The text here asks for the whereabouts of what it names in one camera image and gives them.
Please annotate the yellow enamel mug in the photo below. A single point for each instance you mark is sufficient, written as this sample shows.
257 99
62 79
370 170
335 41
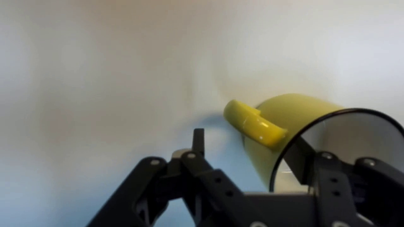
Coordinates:
294 117

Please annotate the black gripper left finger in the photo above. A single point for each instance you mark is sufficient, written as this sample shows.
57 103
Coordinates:
190 189

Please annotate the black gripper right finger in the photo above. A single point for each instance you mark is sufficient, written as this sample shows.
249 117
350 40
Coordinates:
336 180

